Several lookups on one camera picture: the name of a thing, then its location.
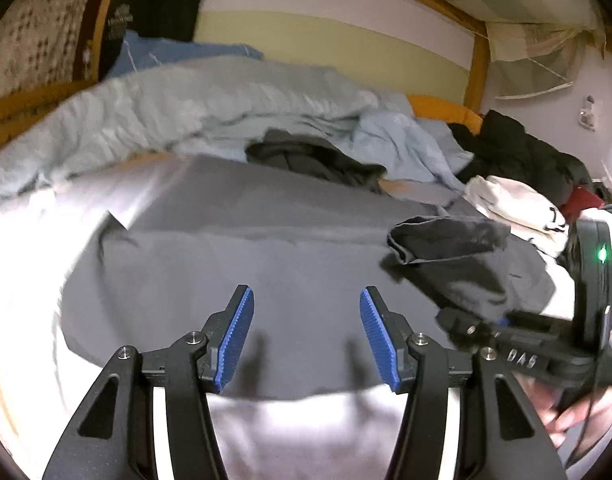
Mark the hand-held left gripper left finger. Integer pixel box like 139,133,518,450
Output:
42,284,255,480

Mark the red garment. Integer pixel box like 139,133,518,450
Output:
561,185,607,218

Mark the small wall hook holder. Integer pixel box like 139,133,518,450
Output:
578,95,599,131

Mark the black printed hanging shirt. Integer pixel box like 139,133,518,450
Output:
98,0,209,81

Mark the grey jacket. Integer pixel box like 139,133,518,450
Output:
60,127,557,403

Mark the person's right hand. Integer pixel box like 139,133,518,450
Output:
533,384,612,449

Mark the blue pillow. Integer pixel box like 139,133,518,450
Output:
106,30,264,81

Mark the light blue duvet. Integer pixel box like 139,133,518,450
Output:
0,55,474,211

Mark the white bed sheet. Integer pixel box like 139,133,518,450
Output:
0,155,587,480

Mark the patterned curtain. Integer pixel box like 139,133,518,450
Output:
0,0,99,106

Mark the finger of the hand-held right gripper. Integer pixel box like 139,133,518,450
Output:
436,306,582,387
503,310,583,343

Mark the black cable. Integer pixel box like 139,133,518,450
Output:
568,305,612,468

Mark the wooden bunk bed frame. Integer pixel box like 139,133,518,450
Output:
0,0,612,191

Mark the black puffer jacket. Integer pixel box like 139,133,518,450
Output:
448,109,594,206

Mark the hanging mesh cloth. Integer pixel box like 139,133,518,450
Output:
486,20,609,101

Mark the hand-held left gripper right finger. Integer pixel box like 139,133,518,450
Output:
359,285,570,480

